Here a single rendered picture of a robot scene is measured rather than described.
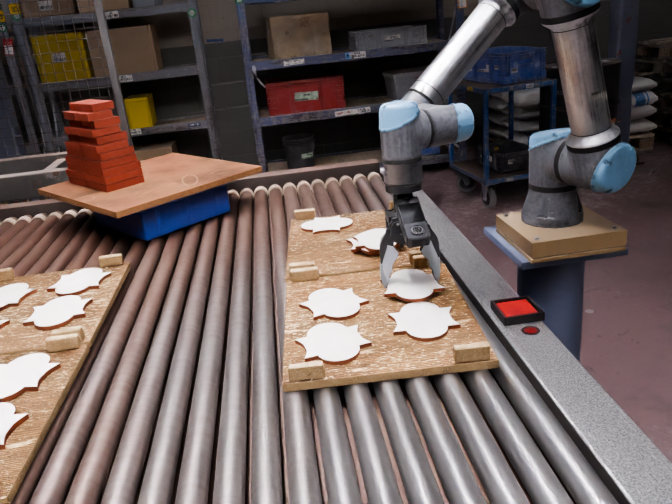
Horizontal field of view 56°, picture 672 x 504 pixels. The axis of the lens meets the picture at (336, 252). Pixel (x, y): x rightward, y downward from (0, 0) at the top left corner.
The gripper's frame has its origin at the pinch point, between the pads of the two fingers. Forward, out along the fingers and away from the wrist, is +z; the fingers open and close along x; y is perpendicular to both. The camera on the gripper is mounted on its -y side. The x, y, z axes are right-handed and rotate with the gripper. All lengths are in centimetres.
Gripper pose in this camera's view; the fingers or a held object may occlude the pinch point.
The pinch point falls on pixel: (411, 282)
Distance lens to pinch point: 128.2
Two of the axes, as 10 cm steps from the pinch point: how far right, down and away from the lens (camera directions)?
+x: -9.9, 1.1, -0.2
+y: -0.6, -3.0, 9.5
